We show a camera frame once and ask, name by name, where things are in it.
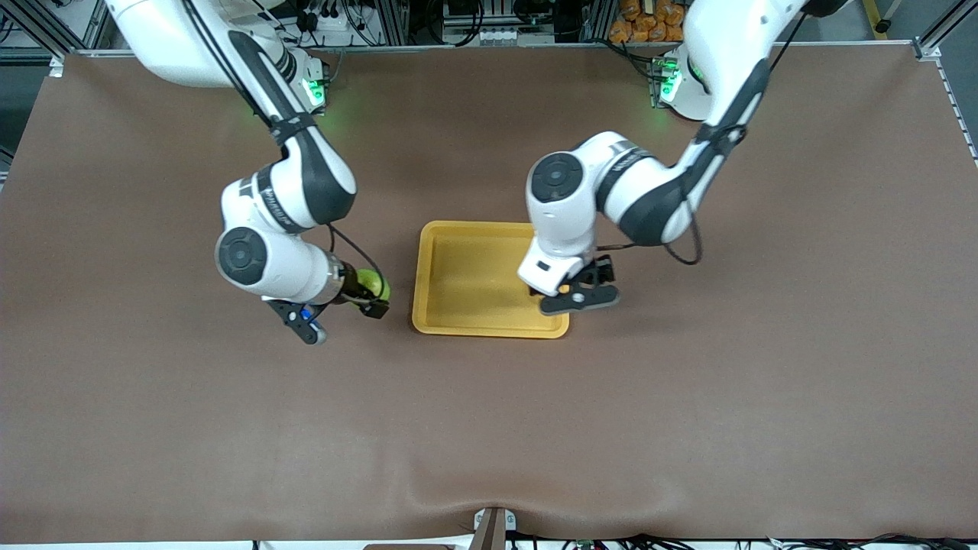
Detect orange bagged items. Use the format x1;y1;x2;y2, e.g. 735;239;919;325
609;0;690;44

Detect aluminium table edge rail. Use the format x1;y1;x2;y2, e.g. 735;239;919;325
75;44;918;57

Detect metal table clamp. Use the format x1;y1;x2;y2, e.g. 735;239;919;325
472;506;517;550

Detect green apple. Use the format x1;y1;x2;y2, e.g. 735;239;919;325
354;269;392;304

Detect yellow plastic tray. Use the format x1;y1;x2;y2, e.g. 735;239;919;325
412;221;571;339

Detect brown table mat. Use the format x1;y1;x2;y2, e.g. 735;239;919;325
0;44;978;545

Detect white power strip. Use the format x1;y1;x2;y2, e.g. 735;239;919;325
298;9;357;48

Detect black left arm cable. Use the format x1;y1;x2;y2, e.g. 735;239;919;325
596;15;803;267

